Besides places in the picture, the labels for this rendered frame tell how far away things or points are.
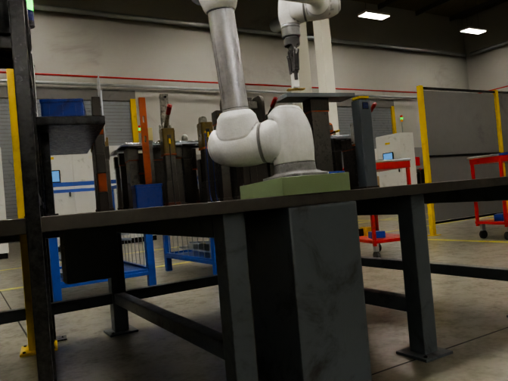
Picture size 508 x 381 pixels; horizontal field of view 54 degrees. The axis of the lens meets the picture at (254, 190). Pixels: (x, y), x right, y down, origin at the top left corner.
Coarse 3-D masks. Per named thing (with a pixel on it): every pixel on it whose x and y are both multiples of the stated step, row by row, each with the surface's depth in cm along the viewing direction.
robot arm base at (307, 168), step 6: (300, 162) 178; (306, 162) 178; (312, 162) 180; (276, 168) 182; (282, 168) 179; (288, 168) 178; (294, 168) 177; (300, 168) 177; (306, 168) 178; (312, 168) 180; (276, 174) 182; (282, 174) 179; (288, 174) 176; (294, 174) 173; (300, 174) 173; (306, 174) 176; (312, 174) 178; (318, 174) 180; (264, 180) 184
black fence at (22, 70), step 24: (24, 0) 166; (24, 24) 108; (24, 48) 108; (24, 72) 108; (24, 96) 108; (24, 120) 107; (24, 144) 107; (24, 168) 107; (24, 192) 107; (24, 216) 217; (48, 264) 280; (48, 288) 165; (48, 312) 164; (48, 336) 107; (48, 360) 107
